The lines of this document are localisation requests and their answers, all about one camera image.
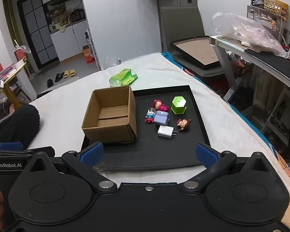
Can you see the grey chair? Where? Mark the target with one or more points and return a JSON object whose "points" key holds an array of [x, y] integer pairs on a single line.
{"points": [[181, 26]]}

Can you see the brown wicker basket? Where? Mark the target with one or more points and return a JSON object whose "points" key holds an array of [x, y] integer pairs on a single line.
{"points": [[241, 69]]}

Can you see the yellow slipper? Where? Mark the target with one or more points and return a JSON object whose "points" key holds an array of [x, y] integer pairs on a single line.
{"points": [[66, 74], [73, 72]]}

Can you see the brown-haired doll figurine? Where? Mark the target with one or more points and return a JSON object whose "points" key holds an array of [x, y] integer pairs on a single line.
{"points": [[183, 124]]}

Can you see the blue astronaut figurine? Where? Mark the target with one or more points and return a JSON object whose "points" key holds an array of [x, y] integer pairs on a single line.
{"points": [[149, 118]]}

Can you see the white desk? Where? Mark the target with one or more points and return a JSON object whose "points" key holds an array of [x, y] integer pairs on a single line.
{"points": [[234, 46]]}

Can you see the small clear plastic bag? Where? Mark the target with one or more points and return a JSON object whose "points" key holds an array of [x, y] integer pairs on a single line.
{"points": [[112, 62]]}

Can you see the clear drawer organizer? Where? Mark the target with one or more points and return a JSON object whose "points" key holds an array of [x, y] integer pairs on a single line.
{"points": [[258, 12]]}

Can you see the green hexagonal toy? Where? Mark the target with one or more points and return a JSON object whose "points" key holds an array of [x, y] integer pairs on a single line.
{"points": [[178, 106]]}

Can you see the black fleece cloth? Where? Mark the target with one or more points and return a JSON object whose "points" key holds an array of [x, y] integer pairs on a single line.
{"points": [[14, 125]]}

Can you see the spray bottle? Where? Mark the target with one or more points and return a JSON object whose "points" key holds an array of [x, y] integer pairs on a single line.
{"points": [[87, 38]]}

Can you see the black slipper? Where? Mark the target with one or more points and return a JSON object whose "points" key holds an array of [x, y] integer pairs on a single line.
{"points": [[59, 76], [50, 82]]}

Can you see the purple sofa toy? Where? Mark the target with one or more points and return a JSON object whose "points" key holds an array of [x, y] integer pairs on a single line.
{"points": [[161, 119]]}

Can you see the yellow table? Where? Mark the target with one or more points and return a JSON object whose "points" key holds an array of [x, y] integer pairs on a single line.
{"points": [[13, 75]]}

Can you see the white metal rack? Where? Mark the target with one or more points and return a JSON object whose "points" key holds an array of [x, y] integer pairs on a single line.
{"points": [[94, 53]]}

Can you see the white charger plug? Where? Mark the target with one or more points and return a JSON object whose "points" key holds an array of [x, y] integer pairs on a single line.
{"points": [[164, 131]]}

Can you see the black glass door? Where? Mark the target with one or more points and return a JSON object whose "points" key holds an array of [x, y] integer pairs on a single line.
{"points": [[36, 29]]}

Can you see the white storage shelf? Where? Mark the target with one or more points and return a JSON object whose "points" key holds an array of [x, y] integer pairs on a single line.
{"points": [[282, 118]]}

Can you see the pink figurine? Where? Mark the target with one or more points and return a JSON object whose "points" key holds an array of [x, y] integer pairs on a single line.
{"points": [[160, 106]]}

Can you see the orange cardboard box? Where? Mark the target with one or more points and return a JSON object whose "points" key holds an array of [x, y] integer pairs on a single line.
{"points": [[88, 56]]}

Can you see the brown cardboard box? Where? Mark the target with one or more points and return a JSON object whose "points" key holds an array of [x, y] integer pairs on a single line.
{"points": [[111, 130]]}

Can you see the black picture frame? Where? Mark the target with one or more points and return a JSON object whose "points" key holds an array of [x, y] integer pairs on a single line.
{"points": [[198, 52]]}

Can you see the red box in plastic wrap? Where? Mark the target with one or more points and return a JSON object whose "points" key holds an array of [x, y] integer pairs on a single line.
{"points": [[19, 52]]}

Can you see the black desk mat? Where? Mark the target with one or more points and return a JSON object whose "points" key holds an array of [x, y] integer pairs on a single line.
{"points": [[275, 65]]}

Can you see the green tissue packet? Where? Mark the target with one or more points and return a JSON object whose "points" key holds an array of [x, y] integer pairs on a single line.
{"points": [[123, 77]]}

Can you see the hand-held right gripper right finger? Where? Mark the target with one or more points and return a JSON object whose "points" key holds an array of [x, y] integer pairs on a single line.
{"points": [[206, 155]]}

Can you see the large clear plastic bag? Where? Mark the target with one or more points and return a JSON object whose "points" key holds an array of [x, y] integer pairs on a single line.
{"points": [[246, 29]]}

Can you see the white cabinet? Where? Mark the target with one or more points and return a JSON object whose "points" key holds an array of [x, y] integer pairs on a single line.
{"points": [[67, 41]]}

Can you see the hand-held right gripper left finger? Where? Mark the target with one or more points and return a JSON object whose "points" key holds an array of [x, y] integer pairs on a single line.
{"points": [[91, 154]]}

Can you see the black plastic tray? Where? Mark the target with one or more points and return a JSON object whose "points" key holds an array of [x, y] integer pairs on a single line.
{"points": [[159, 154]]}

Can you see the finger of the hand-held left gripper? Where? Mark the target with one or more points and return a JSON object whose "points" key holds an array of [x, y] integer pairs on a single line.
{"points": [[11, 146]]}

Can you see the yellow woven basket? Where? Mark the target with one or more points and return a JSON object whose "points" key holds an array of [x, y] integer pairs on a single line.
{"points": [[274, 6]]}

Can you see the row of kitchen bottles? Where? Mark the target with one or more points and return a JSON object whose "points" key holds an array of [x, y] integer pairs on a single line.
{"points": [[67, 17]]}

